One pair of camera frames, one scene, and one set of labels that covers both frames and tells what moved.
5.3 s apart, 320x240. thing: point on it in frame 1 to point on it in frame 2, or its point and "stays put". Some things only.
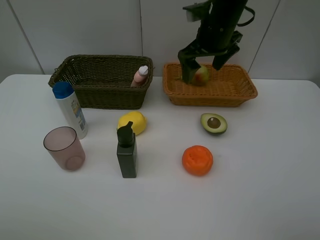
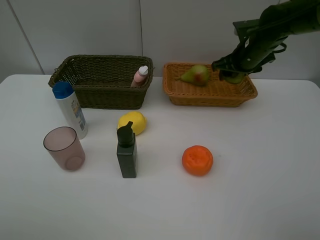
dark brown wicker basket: (104, 82) stays put
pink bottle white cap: (139, 76) stays put
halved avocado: (213, 123) to (233, 77)
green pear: (201, 76) stays put
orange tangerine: (197, 160) stays put
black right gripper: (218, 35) to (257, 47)
